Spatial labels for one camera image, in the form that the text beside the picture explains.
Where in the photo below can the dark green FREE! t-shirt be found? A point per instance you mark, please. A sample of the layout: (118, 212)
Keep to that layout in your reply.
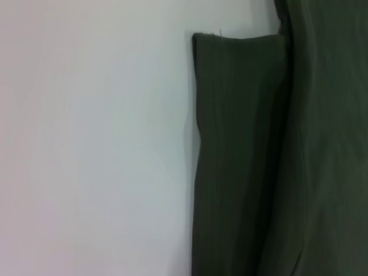
(273, 158)

